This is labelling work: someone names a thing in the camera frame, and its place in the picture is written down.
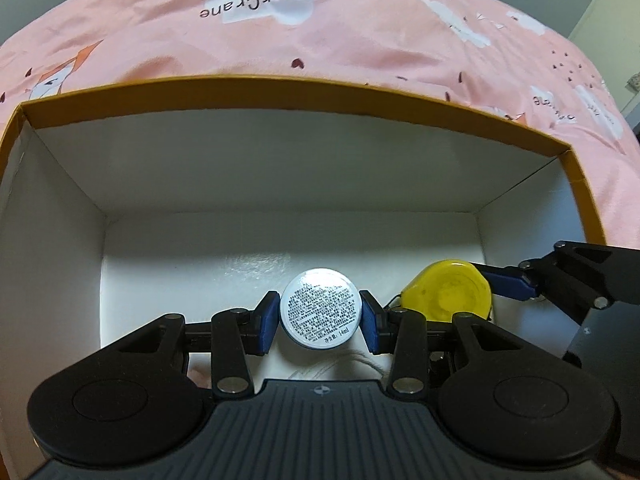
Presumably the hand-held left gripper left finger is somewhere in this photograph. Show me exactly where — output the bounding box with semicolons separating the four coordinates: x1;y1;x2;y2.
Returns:
102;290;281;397

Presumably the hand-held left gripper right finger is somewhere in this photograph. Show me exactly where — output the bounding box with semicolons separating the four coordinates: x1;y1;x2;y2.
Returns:
359;290;543;397

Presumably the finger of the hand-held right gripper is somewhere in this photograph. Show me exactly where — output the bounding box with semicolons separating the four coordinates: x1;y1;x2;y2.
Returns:
470;240;640;329

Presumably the small white cream jar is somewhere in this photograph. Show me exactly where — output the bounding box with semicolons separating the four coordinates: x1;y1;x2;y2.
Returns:
279;267;362;350

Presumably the deep yellow plastic case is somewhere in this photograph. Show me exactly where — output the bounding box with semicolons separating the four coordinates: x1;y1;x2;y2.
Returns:
398;258;495;324

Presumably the orange cardboard box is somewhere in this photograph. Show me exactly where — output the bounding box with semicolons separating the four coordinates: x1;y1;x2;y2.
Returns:
0;74;612;461

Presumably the pink printed blanket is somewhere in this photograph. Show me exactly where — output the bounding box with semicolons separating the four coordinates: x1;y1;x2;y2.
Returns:
0;0;640;252

